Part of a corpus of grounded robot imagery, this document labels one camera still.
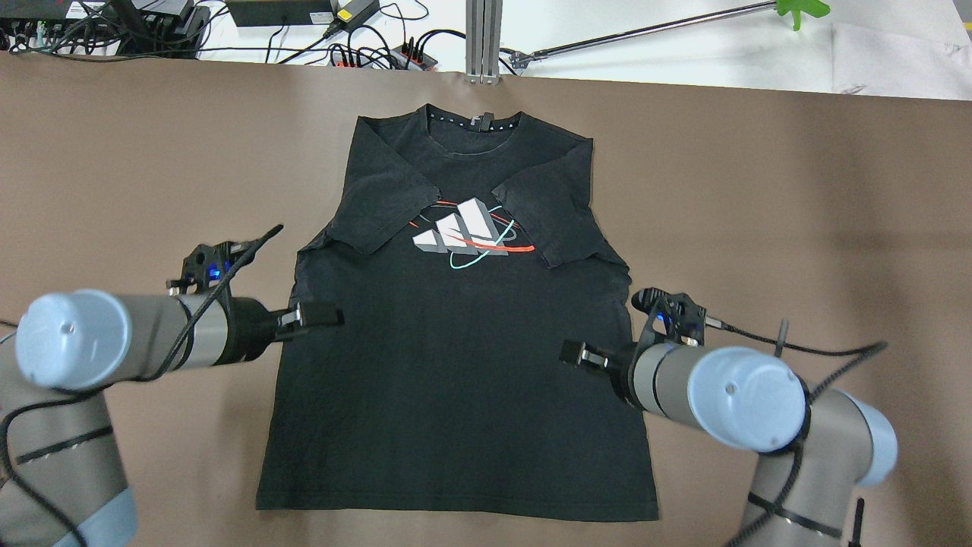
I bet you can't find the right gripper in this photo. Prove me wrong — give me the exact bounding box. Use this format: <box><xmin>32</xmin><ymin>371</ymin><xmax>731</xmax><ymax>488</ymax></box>
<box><xmin>560</xmin><ymin>340</ymin><xmax>645</xmax><ymax>407</ymax></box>

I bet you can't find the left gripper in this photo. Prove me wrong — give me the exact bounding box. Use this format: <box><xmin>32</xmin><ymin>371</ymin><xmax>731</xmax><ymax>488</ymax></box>
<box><xmin>226</xmin><ymin>298</ymin><xmax>345</xmax><ymax>364</ymax></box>

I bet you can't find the black graphic t-shirt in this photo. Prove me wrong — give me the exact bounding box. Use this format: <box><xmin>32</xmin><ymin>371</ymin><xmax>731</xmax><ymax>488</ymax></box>
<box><xmin>254</xmin><ymin>105</ymin><xmax>659</xmax><ymax>523</ymax></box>

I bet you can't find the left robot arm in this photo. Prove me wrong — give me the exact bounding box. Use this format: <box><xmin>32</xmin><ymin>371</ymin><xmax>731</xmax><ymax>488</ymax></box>
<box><xmin>2</xmin><ymin>290</ymin><xmax>343</xmax><ymax>546</ymax></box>

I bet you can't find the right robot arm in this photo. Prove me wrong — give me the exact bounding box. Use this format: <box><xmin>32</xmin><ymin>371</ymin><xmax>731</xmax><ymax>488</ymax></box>
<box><xmin>561</xmin><ymin>340</ymin><xmax>898</xmax><ymax>546</ymax></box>

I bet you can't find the red black usb hub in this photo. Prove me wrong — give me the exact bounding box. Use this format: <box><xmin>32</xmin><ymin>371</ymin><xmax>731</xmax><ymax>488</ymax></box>
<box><xmin>391</xmin><ymin>43</ymin><xmax>440</xmax><ymax>71</ymax></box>

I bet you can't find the black power adapter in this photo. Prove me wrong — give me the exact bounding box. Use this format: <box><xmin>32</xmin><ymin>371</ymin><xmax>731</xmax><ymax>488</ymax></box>
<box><xmin>323</xmin><ymin>0</ymin><xmax>380</xmax><ymax>39</ymax></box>

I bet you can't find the metal rod with green clip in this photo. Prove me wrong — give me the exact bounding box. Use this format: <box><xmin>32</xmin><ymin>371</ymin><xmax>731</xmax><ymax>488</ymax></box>
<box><xmin>506</xmin><ymin>1</ymin><xmax>831</xmax><ymax>75</ymax></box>

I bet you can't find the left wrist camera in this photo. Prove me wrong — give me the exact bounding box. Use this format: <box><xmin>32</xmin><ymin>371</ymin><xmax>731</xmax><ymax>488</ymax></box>
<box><xmin>166</xmin><ymin>240</ymin><xmax>257</xmax><ymax>296</ymax></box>

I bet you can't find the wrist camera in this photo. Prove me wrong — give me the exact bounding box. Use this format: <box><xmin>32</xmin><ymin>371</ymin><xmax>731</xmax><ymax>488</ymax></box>
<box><xmin>630</xmin><ymin>287</ymin><xmax>708</xmax><ymax>353</ymax></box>
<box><xmin>166</xmin><ymin>240</ymin><xmax>257</xmax><ymax>296</ymax></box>

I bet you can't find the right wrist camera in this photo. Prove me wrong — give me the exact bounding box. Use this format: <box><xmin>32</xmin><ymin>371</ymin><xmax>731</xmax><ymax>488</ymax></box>
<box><xmin>630</xmin><ymin>287</ymin><xmax>708</xmax><ymax>353</ymax></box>

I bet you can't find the aluminium frame post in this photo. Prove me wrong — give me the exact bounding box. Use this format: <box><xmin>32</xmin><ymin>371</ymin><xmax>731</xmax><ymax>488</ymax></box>
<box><xmin>465</xmin><ymin>0</ymin><xmax>503</xmax><ymax>84</ymax></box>

